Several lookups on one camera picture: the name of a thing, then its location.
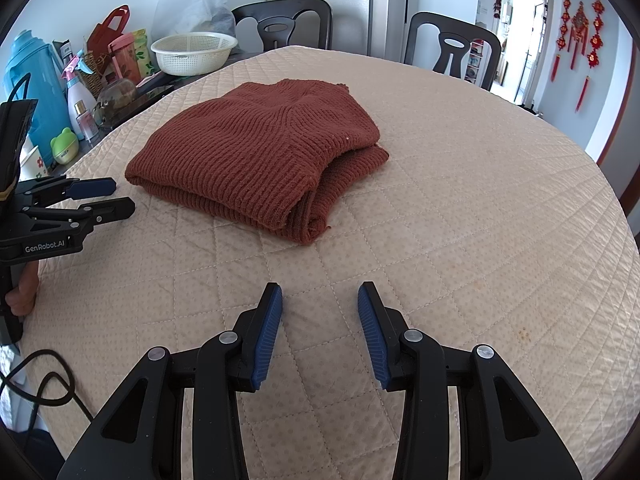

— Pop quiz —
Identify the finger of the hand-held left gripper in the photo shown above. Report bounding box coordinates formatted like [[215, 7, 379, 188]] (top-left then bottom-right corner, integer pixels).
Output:
[[22, 196, 136, 235], [20, 176, 117, 208]]

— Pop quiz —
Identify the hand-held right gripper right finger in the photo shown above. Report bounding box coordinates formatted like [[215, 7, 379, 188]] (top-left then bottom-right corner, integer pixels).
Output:
[[357, 281, 583, 480]]

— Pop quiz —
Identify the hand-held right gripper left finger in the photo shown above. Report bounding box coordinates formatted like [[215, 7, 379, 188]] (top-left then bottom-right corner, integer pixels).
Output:
[[57, 282, 284, 480]]

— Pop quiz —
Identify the rust red knit sweater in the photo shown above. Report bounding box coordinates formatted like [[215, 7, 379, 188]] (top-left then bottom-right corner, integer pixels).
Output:
[[125, 79, 391, 245]]

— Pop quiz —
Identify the person's left hand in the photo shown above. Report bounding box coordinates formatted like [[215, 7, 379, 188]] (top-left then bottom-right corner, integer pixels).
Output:
[[4, 264, 41, 317]]

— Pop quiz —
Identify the green frog cup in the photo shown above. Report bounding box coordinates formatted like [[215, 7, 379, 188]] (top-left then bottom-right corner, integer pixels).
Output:
[[51, 127, 79, 165]]

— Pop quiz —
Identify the flowered paper cup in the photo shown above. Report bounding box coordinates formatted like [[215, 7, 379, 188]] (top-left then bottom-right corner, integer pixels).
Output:
[[19, 146, 49, 181]]

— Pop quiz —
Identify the small perfume bottle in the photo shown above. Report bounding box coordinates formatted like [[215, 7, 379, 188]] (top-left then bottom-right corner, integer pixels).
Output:
[[74, 101, 100, 142]]

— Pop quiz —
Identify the glass jar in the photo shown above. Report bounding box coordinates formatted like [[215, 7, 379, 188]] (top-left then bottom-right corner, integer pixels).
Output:
[[93, 78, 139, 128]]

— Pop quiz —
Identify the white spray bottle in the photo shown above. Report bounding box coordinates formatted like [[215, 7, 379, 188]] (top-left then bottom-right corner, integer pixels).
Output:
[[61, 55, 97, 136]]

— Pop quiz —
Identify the black tray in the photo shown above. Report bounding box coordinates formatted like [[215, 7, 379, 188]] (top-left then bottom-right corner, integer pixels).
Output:
[[102, 72, 176, 131]]

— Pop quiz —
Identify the wicker basket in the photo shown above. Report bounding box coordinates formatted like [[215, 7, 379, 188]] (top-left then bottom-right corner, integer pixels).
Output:
[[80, 51, 112, 97]]

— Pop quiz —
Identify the blue thermos jug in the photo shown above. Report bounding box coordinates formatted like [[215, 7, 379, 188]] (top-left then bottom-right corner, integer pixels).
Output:
[[4, 30, 68, 167]]

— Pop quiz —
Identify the pink plastic water bottle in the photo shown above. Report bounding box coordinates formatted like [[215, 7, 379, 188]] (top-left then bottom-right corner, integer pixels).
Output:
[[108, 34, 142, 83]]

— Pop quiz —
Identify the grey box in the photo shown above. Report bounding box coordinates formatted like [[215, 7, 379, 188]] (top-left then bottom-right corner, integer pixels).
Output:
[[51, 39, 76, 71]]

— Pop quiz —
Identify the green floral packet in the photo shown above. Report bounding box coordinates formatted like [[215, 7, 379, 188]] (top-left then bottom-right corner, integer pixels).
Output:
[[131, 28, 156, 77]]

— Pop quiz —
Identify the beige quilted blanket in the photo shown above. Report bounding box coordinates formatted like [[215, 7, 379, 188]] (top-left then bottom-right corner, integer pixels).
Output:
[[22, 46, 640, 480]]

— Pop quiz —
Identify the red gift bag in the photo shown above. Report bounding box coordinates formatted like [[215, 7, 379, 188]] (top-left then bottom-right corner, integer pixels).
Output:
[[86, 5, 132, 58]]

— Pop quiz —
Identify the white plastic colander basket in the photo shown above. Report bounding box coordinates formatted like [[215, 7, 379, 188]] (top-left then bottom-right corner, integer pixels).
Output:
[[150, 31, 239, 76]]

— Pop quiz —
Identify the clear plastic bag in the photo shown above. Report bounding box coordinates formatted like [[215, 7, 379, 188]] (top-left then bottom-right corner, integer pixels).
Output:
[[151, 0, 237, 43]]

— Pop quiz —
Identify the black chair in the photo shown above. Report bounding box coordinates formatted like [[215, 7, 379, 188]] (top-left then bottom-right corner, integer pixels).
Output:
[[404, 11, 502, 92], [231, 0, 333, 53]]

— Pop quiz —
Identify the storage shelf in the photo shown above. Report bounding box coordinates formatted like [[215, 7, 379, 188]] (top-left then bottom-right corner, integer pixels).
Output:
[[464, 40, 485, 85]]

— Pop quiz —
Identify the white framed doorway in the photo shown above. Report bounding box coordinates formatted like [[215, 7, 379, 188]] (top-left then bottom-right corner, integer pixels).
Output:
[[492, 0, 555, 107]]

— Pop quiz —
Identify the black cable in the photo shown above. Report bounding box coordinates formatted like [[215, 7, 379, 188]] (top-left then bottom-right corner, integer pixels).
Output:
[[0, 349, 96, 423]]

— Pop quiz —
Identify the red knot wall hanging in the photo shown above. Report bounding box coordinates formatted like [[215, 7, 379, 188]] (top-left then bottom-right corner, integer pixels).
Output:
[[550, 0, 572, 82], [575, 0, 606, 113]]

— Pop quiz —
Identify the red ornament wall hanging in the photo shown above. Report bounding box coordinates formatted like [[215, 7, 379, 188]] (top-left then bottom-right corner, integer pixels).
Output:
[[570, 0, 590, 71]]

